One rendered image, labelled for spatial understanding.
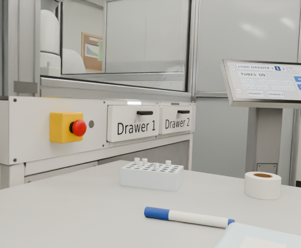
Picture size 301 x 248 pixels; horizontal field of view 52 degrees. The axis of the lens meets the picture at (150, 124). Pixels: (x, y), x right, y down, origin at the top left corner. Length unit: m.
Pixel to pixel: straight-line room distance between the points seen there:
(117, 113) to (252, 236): 0.66
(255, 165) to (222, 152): 0.93
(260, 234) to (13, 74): 0.55
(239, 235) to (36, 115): 0.53
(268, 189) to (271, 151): 1.21
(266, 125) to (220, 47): 1.12
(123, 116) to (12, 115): 0.38
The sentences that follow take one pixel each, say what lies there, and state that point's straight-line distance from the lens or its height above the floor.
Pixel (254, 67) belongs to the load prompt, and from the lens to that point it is 1.86.
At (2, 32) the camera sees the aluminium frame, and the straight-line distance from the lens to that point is 0.73.
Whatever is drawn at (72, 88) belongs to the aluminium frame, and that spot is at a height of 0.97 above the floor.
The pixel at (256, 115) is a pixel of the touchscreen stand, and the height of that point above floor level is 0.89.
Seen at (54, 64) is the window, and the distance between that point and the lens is 0.80.
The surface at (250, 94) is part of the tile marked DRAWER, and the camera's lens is 1.69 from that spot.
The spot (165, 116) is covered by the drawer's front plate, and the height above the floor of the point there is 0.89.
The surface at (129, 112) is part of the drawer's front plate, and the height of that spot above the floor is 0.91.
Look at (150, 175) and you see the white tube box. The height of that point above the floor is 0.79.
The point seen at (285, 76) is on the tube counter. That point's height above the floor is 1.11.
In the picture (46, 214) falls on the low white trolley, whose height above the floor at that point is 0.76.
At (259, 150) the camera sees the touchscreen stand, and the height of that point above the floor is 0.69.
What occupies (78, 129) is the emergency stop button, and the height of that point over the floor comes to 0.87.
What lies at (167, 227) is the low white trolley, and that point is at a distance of 0.48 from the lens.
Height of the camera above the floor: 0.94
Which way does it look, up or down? 4 degrees down
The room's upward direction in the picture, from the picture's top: 2 degrees clockwise
